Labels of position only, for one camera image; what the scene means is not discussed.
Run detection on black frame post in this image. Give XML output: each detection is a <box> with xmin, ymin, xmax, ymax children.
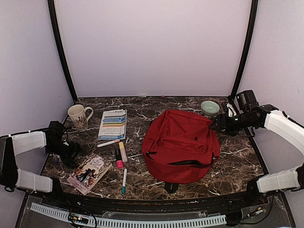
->
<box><xmin>47</xmin><ymin>0</ymin><xmax>78</xmax><ymax>102</ymax></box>
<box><xmin>230</xmin><ymin>0</ymin><xmax>258</xmax><ymax>100</ymax></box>

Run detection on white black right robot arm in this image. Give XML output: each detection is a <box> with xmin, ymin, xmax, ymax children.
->
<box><xmin>210</xmin><ymin>90</ymin><xmax>304</xmax><ymax>206</ymax></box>

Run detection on Taming of the Shrew book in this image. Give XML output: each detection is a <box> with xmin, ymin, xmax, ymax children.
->
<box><xmin>67</xmin><ymin>153</ymin><xmax>112</xmax><ymax>195</ymax></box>

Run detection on red student backpack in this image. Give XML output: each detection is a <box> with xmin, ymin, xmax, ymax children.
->
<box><xmin>142</xmin><ymin>110</ymin><xmax>220</xmax><ymax>184</ymax></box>

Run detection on white teal marker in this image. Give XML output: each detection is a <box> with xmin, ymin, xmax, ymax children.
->
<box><xmin>122</xmin><ymin>168</ymin><xmax>128</xmax><ymax>194</ymax></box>

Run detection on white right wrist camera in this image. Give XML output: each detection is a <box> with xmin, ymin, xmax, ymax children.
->
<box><xmin>222</xmin><ymin>102</ymin><xmax>237</xmax><ymax>117</ymax></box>

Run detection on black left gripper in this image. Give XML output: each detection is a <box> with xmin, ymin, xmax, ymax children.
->
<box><xmin>46</xmin><ymin>141</ymin><xmax>87</xmax><ymax>170</ymax></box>

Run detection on right black frame post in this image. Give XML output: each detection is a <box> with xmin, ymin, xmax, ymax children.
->
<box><xmin>230</xmin><ymin>0</ymin><xmax>258</xmax><ymax>100</ymax></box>

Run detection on white patterned mug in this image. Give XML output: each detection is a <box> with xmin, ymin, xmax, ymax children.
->
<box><xmin>67</xmin><ymin>104</ymin><xmax>94</xmax><ymax>133</ymax></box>

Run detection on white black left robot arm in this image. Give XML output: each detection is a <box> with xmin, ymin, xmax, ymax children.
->
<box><xmin>0</xmin><ymin>121</ymin><xmax>82</xmax><ymax>207</ymax></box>

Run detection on left black frame post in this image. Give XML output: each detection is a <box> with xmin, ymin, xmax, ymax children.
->
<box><xmin>47</xmin><ymin>0</ymin><xmax>78</xmax><ymax>102</ymax></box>

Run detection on black pink highlighter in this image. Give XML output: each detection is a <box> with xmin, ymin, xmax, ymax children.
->
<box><xmin>115</xmin><ymin>149</ymin><xmax>124</xmax><ymax>169</ymax></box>

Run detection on pastel yellow pink highlighter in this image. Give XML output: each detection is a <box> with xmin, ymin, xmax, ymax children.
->
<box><xmin>119</xmin><ymin>142</ymin><xmax>128</xmax><ymax>162</ymax></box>

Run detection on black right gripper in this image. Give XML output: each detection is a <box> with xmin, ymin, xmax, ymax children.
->
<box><xmin>209</xmin><ymin>111</ymin><xmax>256</xmax><ymax>137</ymax></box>

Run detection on small circuit board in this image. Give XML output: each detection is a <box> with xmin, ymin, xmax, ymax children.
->
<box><xmin>68</xmin><ymin>213</ymin><xmax>88</xmax><ymax>224</ymax></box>

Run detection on pale green ceramic bowl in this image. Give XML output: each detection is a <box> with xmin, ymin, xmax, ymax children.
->
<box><xmin>201</xmin><ymin>100</ymin><xmax>220</xmax><ymax>116</ymax></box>

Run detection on white blue workbook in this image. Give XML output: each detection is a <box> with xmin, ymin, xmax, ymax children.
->
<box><xmin>97</xmin><ymin>109</ymin><xmax>127</xmax><ymax>140</ymax></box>

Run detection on white slotted cable duct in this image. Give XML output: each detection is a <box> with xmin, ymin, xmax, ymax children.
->
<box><xmin>30</xmin><ymin>203</ymin><xmax>227</xmax><ymax>228</ymax></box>

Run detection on black front rail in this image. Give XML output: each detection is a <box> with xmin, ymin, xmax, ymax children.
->
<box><xmin>23</xmin><ymin>184</ymin><xmax>283</xmax><ymax>214</ymax></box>

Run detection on white pink-tipped marker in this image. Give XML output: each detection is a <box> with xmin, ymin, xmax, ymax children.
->
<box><xmin>97</xmin><ymin>139</ymin><xmax>120</xmax><ymax>148</ymax></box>

